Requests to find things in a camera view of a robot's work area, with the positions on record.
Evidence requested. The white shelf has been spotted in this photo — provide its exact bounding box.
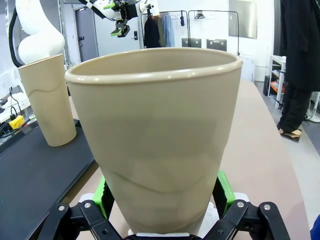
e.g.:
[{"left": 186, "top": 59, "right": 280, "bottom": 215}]
[{"left": 267, "top": 54, "right": 287, "bottom": 110}]

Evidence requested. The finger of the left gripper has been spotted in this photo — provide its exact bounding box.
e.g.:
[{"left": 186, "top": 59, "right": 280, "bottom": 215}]
[
  {"left": 117, "top": 22, "right": 131, "bottom": 38},
  {"left": 110, "top": 21, "right": 123, "bottom": 37}
]

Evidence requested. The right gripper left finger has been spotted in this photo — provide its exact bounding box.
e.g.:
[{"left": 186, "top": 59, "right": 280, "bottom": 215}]
[{"left": 42, "top": 174, "right": 123, "bottom": 240}]

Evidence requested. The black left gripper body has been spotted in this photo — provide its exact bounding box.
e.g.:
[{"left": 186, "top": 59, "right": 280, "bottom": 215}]
[{"left": 113, "top": 1, "right": 141, "bottom": 22}]

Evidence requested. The metal wall panel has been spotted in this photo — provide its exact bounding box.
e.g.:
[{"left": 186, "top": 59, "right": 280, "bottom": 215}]
[{"left": 228, "top": 0, "right": 258, "bottom": 40}]

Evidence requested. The yellow box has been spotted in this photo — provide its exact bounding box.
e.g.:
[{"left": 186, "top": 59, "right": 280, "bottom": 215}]
[{"left": 8, "top": 115, "right": 25, "bottom": 130}]

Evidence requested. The orange item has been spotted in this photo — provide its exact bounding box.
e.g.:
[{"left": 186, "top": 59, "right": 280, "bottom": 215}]
[{"left": 271, "top": 81, "right": 286, "bottom": 95}]

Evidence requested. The hanging black jacket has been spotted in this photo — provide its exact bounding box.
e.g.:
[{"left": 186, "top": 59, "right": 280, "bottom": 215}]
[{"left": 143, "top": 15, "right": 161, "bottom": 49}]

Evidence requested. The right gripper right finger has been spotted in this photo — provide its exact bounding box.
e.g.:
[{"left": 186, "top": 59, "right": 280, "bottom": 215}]
[{"left": 203, "top": 170, "right": 292, "bottom": 240}]

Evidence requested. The beige tall cup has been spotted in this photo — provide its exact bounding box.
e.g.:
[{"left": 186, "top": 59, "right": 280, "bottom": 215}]
[
  {"left": 17, "top": 53, "right": 78, "bottom": 148},
  {"left": 64, "top": 46, "right": 244, "bottom": 236}
]

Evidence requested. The white cabinet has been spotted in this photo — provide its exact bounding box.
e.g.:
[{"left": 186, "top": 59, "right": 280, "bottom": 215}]
[{"left": 239, "top": 53, "right": 256, "bottom": 83}]

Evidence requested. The black wall box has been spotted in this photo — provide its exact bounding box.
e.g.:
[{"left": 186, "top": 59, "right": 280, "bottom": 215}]
[
  {"left": 206, "top": 38, "right": 228, "bottom": 52},
  {"left": 181, "top": 37, "right": 202, "bottom": 48}
]

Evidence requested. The black clothes rack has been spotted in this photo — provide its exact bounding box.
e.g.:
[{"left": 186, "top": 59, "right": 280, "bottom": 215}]
[
  {"left": 187, "top": 9, "right": 240, "bottom": 56},
  {"left": 139, "top": 9, "right": 189, "bottom": 49}
]

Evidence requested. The hanging blue shirt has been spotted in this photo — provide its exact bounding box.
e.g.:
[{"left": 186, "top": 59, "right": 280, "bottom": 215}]
[{"left": 161, "top": 14, "right": 176, "bottom": 48}]

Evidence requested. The person in black coat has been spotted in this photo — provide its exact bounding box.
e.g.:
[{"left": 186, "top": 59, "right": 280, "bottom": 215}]
[{"left": 276, "top": 0, "right": 320, "bottom": 138}]

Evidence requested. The person in blue shirt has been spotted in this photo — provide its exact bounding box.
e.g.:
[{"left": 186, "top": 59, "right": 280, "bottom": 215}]
[{"left": 309, "top": 214, "right": 320, "bottom": 240}]

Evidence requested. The grey door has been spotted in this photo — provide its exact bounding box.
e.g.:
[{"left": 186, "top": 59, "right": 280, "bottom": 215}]
[{"left": 74, "top": 6, "right": 99, "bottom": 63}]

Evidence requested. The white scalloped paper coaster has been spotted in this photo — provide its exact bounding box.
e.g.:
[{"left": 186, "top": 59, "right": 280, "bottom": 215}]
[{"left": 77, "top": 191, "right": 251, "bottom": 237}]

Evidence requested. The black plastic tray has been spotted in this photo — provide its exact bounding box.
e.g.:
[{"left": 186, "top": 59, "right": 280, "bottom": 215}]
[{"left": 0, "top": 118, "right": 96, "bottom": 240}]

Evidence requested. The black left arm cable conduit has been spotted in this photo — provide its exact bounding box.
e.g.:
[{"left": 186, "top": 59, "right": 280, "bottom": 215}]
[{"left": 8, "top": 6, "right": 25, "bottom": 68}]

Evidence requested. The hanging olive garment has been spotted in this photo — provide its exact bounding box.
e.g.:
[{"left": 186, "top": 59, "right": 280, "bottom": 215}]
[{"left": 156, "top": 16, "right": 166, "bottom": 48}]

